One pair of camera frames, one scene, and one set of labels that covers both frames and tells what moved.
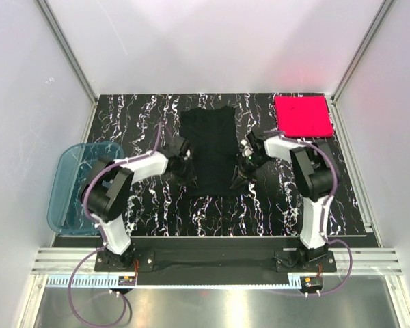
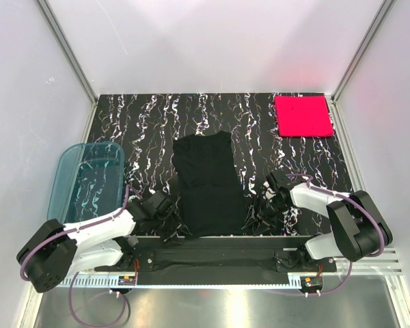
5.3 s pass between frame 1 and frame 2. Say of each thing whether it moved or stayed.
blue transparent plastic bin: stayed
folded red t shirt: stayed
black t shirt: moved
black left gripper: moved
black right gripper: moved
